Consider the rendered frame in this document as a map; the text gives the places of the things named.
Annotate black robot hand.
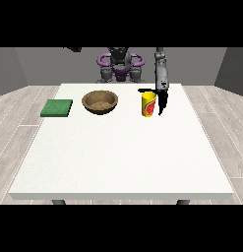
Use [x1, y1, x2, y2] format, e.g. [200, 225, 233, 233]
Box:
[137, 87, 169, 117]

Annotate yellow cup with melon print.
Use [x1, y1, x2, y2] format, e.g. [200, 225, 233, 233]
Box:
[141, 91, 157, 118]

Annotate brown wooden bowl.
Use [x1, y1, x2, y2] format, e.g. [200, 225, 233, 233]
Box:
[81, 90, 120, 115]

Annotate green square pad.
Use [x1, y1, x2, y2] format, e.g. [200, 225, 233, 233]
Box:
[39, 98, 74, 118]

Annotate grey robot trunk purple rings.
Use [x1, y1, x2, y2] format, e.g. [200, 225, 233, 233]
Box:
[95, 46, 147, 85]

